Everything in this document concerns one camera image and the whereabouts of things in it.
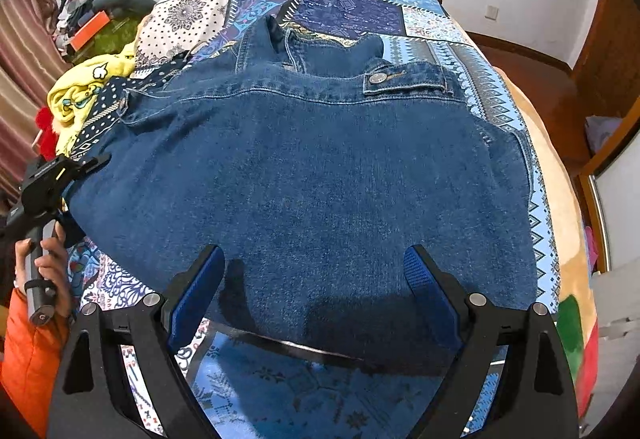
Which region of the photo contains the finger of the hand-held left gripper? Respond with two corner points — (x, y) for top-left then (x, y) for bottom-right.
(64, 152), (112, 180)

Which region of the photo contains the pale plastic bag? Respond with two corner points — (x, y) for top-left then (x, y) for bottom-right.
(585, 115), (624, 154)

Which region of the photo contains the white sliding wardrobe door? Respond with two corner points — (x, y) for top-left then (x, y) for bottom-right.
(587, 164), (640, 420)

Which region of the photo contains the person's left hand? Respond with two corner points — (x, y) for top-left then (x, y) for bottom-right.
(15, 223), (69, 320)

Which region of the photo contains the orange box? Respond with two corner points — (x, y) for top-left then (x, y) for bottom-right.
(70, 10), (111, 52)

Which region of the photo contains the blue denim jacket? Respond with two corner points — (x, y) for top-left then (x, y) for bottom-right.
(65, 16), (542, 366)

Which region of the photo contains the green patterned cover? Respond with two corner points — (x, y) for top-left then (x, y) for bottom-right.
(67, 16), (143, 66)

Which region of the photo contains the person's left forearm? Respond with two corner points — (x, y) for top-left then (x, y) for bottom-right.
(0, 286), (77, 439)

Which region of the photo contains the navy patterned cloth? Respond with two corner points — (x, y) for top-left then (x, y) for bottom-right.
(67, 61), (193, 160)

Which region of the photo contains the pile of mixed clothes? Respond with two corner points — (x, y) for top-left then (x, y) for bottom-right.
(52, 0), (103, 52)

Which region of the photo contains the wooden door frame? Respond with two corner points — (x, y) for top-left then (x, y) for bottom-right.
(570, 0), (640, 180)

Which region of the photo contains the yellow printed cloth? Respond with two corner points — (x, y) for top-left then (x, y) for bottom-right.
(46, 41), (138, 156)

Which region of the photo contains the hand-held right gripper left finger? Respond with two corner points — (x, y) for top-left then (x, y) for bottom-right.
(47, 244), (226, 439)

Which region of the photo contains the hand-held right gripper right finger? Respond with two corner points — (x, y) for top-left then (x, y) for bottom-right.
(402, 244), (581, 439)

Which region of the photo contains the red cloth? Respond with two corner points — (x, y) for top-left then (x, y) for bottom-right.
(33, 106), (63, 160)

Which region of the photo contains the striped brown curtain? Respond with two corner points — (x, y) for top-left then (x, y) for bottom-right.
(0, 0), (68, 200)

